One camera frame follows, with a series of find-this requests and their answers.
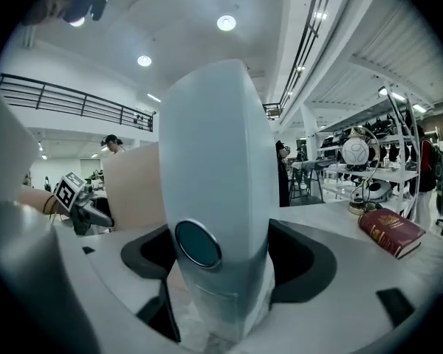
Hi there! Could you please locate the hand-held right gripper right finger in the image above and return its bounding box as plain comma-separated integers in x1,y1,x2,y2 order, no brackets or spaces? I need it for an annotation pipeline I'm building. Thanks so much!
243,218,441,354

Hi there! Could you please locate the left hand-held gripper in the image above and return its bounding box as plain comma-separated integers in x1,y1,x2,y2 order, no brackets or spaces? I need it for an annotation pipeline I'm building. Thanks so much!
54,170,116,236

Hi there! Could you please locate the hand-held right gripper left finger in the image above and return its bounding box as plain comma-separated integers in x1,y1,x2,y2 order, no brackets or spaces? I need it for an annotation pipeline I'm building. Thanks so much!
58,223,182,347

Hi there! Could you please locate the pink box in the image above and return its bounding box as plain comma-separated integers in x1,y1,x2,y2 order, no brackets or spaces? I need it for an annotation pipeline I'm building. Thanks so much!
102,141,164,234

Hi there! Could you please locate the white box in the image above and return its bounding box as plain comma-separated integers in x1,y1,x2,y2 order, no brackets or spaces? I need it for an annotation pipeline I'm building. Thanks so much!
157,59,276,346

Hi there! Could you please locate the person's left forearm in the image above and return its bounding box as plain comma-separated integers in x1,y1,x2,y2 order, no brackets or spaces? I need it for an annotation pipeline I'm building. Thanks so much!
18,188,69,221

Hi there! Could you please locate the black wristband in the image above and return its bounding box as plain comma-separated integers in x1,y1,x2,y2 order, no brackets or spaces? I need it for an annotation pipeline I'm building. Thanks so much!
42,194,60,221

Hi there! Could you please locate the red hardcover book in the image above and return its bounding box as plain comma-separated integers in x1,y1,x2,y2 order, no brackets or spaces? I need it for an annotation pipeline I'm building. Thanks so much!
357,208,427,260

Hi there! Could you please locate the white round appliance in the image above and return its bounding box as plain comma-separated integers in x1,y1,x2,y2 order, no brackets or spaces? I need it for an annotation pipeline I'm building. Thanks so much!
350,181,392,202

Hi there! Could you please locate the white metal shelf rack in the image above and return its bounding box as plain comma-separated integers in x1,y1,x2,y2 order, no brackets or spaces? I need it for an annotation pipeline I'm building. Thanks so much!
315,83,443,221

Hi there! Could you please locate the person's light blue shirt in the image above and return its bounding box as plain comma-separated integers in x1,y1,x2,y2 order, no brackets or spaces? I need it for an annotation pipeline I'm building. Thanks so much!
0,75,42,204

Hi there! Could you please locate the gold lamp with white globe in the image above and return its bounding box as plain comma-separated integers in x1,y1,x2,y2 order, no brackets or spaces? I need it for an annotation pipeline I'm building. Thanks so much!
341,125,383,215

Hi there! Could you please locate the black metal railing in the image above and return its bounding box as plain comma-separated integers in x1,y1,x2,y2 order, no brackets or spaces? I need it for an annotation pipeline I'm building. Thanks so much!
261,0,337,123
0,72,154,132

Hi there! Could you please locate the row of black bags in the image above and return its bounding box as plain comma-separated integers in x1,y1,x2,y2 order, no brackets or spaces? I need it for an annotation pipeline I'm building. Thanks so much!
319,114,443,195

